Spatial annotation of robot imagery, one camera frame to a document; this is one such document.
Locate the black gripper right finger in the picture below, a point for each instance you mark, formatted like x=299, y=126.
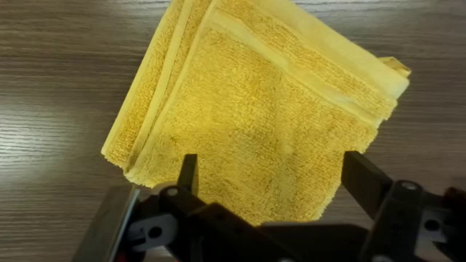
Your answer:
x=366, y=182

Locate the yellow towel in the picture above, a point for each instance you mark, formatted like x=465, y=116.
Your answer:
x=266, y=94

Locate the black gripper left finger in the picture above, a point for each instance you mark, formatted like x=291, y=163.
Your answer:
x=189, y=173

